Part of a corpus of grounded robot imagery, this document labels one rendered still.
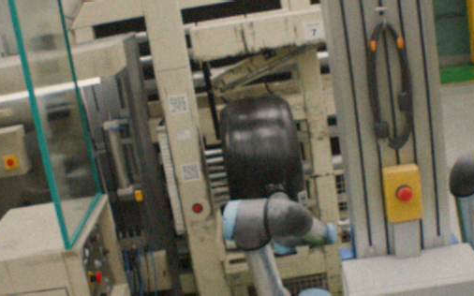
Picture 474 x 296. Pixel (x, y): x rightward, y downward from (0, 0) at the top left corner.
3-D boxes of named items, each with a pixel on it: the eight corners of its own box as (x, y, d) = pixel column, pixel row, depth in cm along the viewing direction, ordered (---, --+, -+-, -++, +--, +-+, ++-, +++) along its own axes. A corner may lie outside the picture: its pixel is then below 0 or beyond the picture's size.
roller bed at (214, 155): (193, 214, 328) (182, 155, 319) (195, 204, 342) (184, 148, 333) (233, 208, 327) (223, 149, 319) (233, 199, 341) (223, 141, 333)
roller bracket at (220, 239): (219, 261, 280) (215, 240, 277) (220, 228, 318) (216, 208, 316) (228, 260, 280) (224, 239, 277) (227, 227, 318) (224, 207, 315)
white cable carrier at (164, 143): (177, 234, 290) (155, 127, 276) (178, 230, 295) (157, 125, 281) (187, 233, 290) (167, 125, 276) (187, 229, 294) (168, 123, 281)
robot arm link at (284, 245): (303, 254, 229) (300, 223, 227) (272, 255, 233) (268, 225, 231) (307, 247, 236) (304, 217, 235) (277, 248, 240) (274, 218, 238)
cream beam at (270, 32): (195, 63, 294) (189, 30, 290) (197, 57, 318) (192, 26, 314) (331, 42, 292) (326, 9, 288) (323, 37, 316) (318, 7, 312)
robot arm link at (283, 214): (305, 192, 188) (336, 218, 233) (267, 195, 192) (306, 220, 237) (305, 233, 186) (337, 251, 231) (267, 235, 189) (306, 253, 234)
